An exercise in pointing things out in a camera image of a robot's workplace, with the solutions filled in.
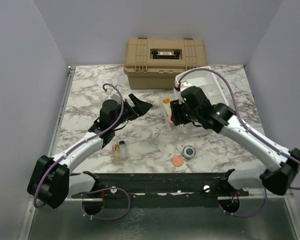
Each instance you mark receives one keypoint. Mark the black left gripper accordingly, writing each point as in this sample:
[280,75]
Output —
[141,108]

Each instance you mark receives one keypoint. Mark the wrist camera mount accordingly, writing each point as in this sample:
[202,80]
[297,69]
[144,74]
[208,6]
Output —
[180,86]
[115,93]

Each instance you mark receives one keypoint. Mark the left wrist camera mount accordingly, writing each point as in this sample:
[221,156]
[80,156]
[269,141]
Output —
[115,93]

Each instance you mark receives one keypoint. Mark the black toolbox handle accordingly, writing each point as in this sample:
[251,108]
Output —
[172,55]

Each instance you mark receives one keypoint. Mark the gold cap lotion bottle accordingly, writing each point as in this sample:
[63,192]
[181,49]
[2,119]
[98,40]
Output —
[116,154]

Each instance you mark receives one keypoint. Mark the black cap clear bottle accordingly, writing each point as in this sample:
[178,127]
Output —
[123,149]

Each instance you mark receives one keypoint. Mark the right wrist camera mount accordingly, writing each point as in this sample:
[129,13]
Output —
[180,86]

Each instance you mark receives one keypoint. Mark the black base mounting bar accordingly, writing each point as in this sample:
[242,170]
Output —
[141,190]

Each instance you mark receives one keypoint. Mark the tan plastic toolbox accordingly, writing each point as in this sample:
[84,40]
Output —
[144,72]

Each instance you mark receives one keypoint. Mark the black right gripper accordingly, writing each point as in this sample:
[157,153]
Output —
[176,116]

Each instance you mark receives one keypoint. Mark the white plastic drawer organizer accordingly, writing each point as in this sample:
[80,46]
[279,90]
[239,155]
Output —
[203,78]

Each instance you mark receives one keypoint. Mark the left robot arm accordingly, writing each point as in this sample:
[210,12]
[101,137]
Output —
[72,160]

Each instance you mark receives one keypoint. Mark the orange round makeup sponge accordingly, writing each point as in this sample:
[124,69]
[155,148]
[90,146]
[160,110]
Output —
[177,161]

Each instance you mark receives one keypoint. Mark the pink round makeup sponge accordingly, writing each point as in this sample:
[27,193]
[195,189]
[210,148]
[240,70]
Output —
[169,118]

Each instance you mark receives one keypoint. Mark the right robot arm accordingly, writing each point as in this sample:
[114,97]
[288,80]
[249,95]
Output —
[280,165]

